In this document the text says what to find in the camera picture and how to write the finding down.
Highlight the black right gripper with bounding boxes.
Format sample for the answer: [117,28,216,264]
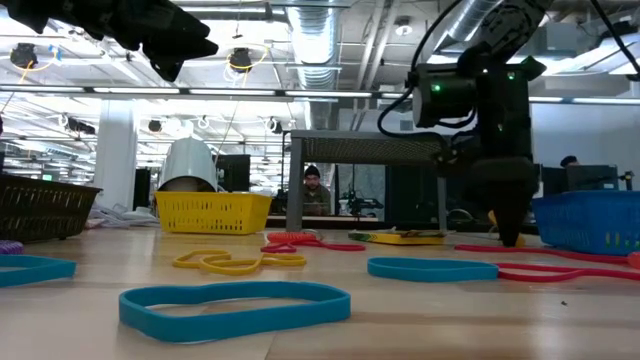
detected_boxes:
[465,54,546,247]

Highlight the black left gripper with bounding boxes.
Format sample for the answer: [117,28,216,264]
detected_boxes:
[0,0,220,83]

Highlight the yellow coil wristband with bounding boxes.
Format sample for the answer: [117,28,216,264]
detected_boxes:
[487,209,528,249]

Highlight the yellow green crayon box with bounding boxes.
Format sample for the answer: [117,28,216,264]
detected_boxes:
[347,228,447,246]

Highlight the orange coil wristband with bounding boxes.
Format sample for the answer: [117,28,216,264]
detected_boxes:
[266,230,319,245]

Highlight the long ceiling light strip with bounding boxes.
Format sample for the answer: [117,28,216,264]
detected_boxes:
[0,84,416,99]

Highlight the blue plastic basket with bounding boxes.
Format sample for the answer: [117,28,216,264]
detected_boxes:
[530,189,640,257]

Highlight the black computer monitor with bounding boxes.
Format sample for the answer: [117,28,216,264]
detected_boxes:
[542,164,621,196]
[214,153,252,194]

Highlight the blue rubber band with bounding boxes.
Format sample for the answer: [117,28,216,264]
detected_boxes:
[0,254,78,289]
[118,280,352,345]
[366,256,500,284]

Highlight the white column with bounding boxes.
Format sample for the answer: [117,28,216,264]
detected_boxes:
[93,99,139,211]

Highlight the grey perforated metal shelf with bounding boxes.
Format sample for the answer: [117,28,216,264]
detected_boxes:
[285,129,454,233]

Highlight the yellow plastic basket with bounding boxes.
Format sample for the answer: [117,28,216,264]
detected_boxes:
[153,190,274,236]

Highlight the black mesh basket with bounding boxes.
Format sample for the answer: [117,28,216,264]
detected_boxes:
[0,173,104,246]

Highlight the yellow rubber band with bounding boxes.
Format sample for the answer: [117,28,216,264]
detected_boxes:
[172,248,308,277]

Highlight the black ceiling cable reel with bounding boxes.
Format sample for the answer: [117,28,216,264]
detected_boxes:
[9,42,39,71]
[228,47,254,74]

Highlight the wide silver ventilation duct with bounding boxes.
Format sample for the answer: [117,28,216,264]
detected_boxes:
[285,0,346,91]

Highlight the slim silver ventilation duct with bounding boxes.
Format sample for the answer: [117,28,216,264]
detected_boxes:
[447,0,501,44]

